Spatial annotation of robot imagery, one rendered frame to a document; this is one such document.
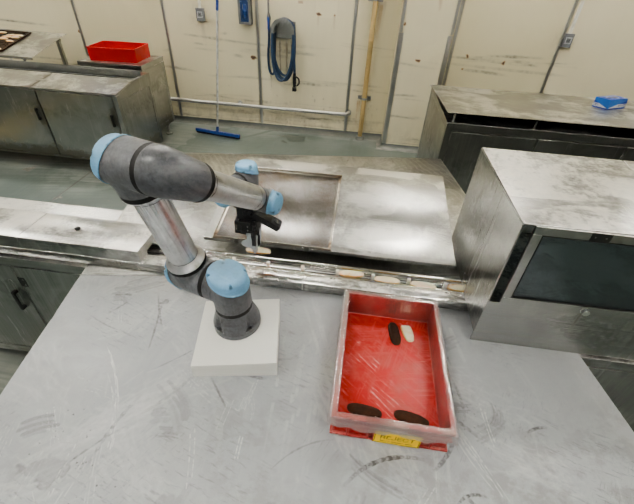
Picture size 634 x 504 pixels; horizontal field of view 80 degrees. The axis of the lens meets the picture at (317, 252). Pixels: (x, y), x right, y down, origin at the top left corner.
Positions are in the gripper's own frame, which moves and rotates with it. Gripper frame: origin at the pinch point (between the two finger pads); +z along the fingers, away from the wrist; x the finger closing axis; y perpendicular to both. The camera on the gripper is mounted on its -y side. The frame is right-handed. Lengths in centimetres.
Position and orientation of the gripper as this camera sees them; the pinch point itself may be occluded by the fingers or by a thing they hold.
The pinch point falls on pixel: (258, 247)
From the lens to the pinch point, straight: 148.0
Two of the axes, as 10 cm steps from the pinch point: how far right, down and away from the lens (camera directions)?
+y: -9.9, -1.1, 0.7
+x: -1.3, 6.1, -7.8
